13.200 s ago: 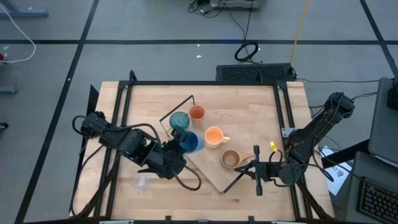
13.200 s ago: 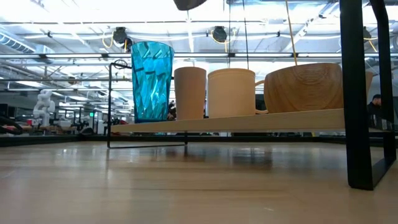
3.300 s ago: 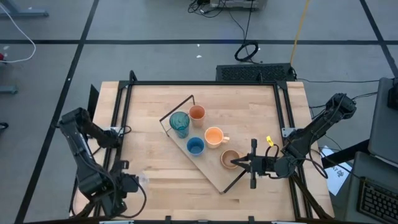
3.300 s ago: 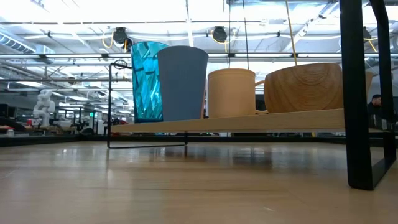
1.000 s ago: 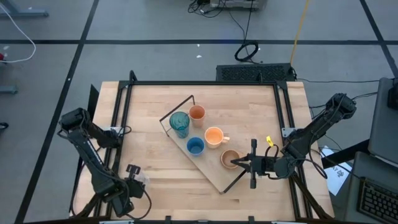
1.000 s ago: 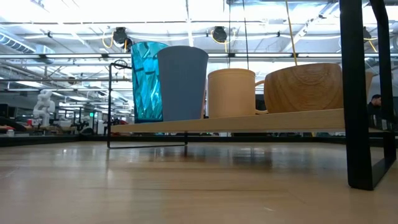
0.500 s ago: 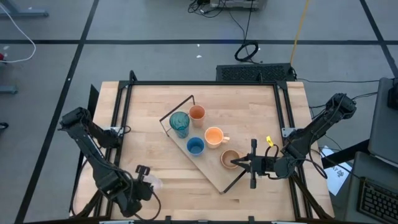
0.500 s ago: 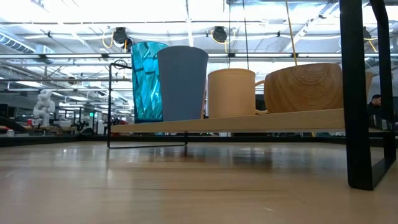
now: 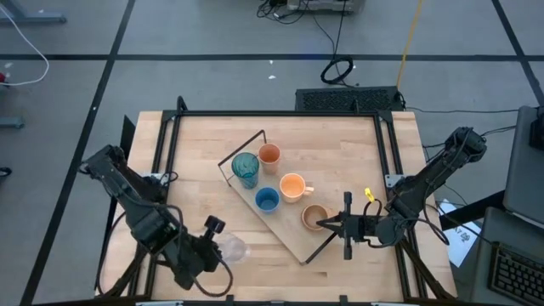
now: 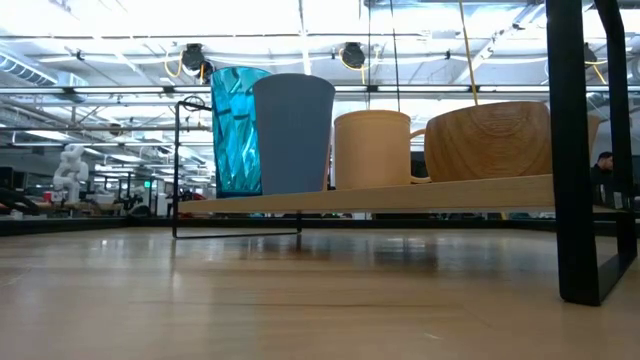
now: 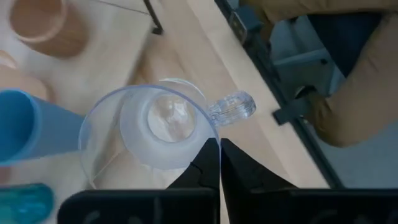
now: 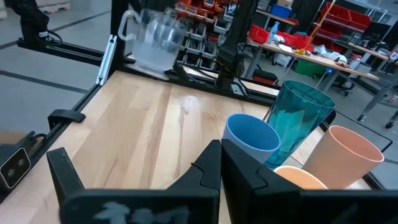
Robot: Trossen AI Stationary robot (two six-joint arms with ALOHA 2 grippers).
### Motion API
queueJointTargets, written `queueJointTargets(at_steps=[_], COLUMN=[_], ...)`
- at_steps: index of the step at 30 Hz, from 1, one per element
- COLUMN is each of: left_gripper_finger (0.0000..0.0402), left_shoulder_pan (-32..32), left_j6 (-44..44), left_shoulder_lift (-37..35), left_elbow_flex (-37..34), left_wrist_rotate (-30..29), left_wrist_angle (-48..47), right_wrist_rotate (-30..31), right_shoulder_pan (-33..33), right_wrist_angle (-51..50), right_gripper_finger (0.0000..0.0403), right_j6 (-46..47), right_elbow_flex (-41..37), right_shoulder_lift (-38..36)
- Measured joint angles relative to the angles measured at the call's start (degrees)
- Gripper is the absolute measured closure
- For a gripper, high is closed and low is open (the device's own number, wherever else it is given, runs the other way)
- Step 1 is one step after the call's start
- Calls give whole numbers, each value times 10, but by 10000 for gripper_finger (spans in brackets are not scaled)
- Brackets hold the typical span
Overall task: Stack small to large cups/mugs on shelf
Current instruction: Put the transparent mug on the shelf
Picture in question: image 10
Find blue ribbed cup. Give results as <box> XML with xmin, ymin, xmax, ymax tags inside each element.
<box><xmin>252</xmin><ymin>73</ymin><xmax>337</xmax><ymax>196</ymax></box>

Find peach mug with handle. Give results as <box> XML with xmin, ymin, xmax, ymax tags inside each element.
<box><xmin>333</xmin><ymin>109</ymin><xmax>433</xmax><ymax>192</ymax></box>

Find teal faceted tumbler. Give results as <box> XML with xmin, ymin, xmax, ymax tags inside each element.
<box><xmin>209</xmin><ymin>66</ymin><xmax>274</xmax><ymax>199</ymax></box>

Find wooden bowl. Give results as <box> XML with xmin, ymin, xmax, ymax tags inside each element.
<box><xmin>423</xmin><ymin>101</ymin><xmax>601</xmax><ymax>184</ymax></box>

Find wooden shelf with black legs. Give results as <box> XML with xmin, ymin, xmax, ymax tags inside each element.
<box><xmin>172</xmin><ymin>0</ymin><xmax>639</xmax><ymax>307</ymax></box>

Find white robot figure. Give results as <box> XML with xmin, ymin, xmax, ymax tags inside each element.
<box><xmin>52</xmin><ymin>144</ymin><xmax>91</xmax><ymax>204</ymax></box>

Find person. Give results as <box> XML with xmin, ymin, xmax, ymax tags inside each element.
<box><xmin>589</xmin><ymin>151</ymin><xmax>616</xmax><ymax>209</ymax></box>

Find black ceiling cable reel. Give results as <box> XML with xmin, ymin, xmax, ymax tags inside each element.
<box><xmin>180</xmin><ymin>43</ymin><xmax>207</xmax><ymax>72</ymax></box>
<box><xmin>341</xmin><ymin>42</ymin><xmax>367</xmax><ymax>70</ymax></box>

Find yellow cable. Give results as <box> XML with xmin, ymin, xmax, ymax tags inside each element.
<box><xmin>458</xmin><ymin>0</ymin><xmax>481</xmax><ymax>107</ymax></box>

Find black table frame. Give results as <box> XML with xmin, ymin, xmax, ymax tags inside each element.
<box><xmin>0</xmin><ymin>214</ymin><xmax>640</xmax><ymax>238</ymax></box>

